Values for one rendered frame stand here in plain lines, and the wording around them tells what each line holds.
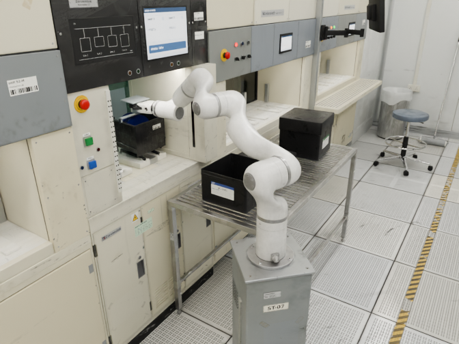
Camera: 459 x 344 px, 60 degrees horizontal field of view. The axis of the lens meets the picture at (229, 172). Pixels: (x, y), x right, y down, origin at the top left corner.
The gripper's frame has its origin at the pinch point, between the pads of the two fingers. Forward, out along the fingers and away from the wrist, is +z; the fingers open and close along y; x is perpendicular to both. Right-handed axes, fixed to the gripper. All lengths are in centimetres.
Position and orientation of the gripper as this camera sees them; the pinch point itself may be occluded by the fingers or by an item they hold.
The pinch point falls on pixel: (136, 104)
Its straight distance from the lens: 222.4
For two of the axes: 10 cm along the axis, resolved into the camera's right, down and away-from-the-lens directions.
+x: 0.0, -9.1, -4.0
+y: 5.9, -3.3, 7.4
